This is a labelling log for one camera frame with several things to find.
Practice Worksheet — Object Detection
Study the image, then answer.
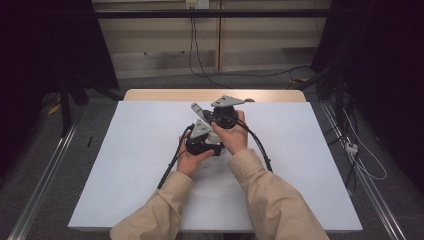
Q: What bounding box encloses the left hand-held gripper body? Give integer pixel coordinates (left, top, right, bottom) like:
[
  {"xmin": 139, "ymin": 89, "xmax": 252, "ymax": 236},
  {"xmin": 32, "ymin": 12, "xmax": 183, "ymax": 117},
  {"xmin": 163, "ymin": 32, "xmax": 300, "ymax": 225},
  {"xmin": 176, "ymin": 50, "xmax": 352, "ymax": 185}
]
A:
[{"xmin": 185, "ymin": 119, "xmax": 215, "ymax": 157}]

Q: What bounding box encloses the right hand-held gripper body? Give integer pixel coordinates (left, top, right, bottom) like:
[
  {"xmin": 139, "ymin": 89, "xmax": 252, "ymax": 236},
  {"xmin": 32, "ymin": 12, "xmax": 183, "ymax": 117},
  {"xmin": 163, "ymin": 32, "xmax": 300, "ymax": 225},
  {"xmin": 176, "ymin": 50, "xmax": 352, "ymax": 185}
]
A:
[{"xmin": 210, "ymin": 94, "xmax": 249, "ymax": 131}]

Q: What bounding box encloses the person's right hand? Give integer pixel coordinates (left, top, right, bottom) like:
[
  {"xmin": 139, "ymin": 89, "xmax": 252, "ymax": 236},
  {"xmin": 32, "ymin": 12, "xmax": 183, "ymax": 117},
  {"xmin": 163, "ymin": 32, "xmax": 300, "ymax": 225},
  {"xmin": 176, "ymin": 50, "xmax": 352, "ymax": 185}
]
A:
[{"xmin": 210, "ymin": 109, "xmax": 250, "ymax": 156}]

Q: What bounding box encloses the person's left hand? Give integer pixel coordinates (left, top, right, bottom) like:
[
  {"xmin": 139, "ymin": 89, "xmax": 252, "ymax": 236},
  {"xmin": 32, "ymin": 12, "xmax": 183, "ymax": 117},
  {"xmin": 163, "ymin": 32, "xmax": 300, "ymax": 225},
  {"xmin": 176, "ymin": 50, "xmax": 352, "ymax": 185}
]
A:
[{"xmin": 176, "ymin": 132, "xmax": 216, "ymax": 179}]

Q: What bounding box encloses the black horizontal metal bar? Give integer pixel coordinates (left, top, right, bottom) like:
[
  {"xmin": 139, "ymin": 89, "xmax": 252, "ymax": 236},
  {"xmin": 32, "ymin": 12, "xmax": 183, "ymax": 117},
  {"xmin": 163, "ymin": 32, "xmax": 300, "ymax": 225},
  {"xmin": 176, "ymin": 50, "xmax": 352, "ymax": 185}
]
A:
[{"xmin": 94, "ymin": 8, "xmax": 334, "ymax": 20}]

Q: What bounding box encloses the black metal stand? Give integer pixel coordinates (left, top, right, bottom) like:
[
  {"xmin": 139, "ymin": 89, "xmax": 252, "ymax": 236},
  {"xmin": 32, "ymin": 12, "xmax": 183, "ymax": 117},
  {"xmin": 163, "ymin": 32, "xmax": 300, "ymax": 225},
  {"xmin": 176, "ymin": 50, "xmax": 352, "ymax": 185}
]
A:
[
  {"xmin": 294, "ymin": 62, "xmax": 346, "ymax": 132},
  {"xmin": 57, "ymin": 75, "xmax": 90, "ymax": 138}
]

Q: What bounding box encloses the yellow tape piece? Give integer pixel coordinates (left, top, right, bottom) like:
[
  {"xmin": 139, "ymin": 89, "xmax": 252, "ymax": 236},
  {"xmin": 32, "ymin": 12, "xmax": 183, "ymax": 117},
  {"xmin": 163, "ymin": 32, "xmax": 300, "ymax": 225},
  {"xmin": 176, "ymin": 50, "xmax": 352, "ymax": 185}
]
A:
[{"xmin": 47, "ymin": 96, "xmax": 63, "ymax": 116}]

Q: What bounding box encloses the black curtain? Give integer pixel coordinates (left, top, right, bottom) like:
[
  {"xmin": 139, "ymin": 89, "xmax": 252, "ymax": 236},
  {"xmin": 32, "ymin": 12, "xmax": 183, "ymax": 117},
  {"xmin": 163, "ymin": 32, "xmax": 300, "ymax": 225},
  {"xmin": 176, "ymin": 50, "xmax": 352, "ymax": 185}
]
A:
[
  {"xmin": 310, "ymin": 0, "xmax": 424, "ymax": 193},
  {"xmin": 0, "ymin": 0, "xmax": 120, "ymax": 176}
]

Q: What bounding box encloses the right hand-held gripper black cable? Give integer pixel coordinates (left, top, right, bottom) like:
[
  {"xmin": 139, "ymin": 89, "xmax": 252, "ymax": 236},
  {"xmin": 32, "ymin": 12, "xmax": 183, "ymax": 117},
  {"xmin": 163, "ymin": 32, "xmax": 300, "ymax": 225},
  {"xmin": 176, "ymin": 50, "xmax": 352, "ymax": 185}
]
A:
[{"xmin": 233, "ymin": 118, "xmax": 274, "ymax": 174}]

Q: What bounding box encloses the hand-held gripper black cable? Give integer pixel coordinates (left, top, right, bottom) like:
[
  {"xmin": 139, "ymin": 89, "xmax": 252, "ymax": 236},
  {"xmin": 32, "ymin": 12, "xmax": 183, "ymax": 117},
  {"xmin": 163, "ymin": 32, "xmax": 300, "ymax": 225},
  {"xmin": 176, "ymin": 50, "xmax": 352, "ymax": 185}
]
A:
[
  {"xmin": 156, "ymin": 123, "xmax": 196, "ymax": 190},
  {"xmin": 233, "ymin": 118, "xmax": 274, "ymax": 174}
]

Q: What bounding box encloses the left hand-held gripper black cable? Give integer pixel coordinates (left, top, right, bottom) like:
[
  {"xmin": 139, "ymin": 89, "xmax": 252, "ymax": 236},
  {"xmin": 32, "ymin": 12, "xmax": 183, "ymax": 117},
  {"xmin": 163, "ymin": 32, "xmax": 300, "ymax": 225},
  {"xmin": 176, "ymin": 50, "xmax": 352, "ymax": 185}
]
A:
[{"xmin": 156, "ymin": 123, "xmax": 196, "ymax": 190}]

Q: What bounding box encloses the black wall cable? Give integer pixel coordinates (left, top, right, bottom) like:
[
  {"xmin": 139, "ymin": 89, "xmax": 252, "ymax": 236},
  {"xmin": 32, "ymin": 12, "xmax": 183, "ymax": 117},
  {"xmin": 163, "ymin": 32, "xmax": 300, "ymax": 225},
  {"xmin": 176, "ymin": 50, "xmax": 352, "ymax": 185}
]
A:
[
  {"xmin": 192, "ymin": 16, "xmax": 313, "ymax": 80},
  {"xmin": 188, "ymin": 8, "xmax": 234, "ymax": 90}
]

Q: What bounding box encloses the white wall outlet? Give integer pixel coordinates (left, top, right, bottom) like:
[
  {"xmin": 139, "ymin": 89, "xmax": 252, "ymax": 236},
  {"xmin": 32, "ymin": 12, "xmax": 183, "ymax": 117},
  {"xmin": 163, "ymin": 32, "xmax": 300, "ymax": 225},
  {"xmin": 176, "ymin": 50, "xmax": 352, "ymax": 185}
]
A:
[{"xmin": 185, "ymin": 0, "xmax": 211, "ymax": 10}]

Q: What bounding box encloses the white floor cable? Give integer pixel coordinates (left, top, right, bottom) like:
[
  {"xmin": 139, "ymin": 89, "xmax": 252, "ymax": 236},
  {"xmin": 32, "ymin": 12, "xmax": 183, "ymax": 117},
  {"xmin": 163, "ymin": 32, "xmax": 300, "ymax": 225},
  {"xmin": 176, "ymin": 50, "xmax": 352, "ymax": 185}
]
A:
[{"xmin": 342, "ymin": 109, "xmax": 389, "ymax": 182}]

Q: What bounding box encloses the aluminium floor rail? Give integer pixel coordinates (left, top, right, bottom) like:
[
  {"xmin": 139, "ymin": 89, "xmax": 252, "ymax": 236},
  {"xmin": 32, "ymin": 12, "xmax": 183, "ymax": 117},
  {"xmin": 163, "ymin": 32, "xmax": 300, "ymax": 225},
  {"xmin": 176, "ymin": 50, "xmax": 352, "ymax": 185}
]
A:
[
  {"xmin": 320, "ymin": 101, "xmax": 408, "ymax": 240},
  {"xmin": 6, "ymin": 122, "xmax": 80, "ymax": 240}
]

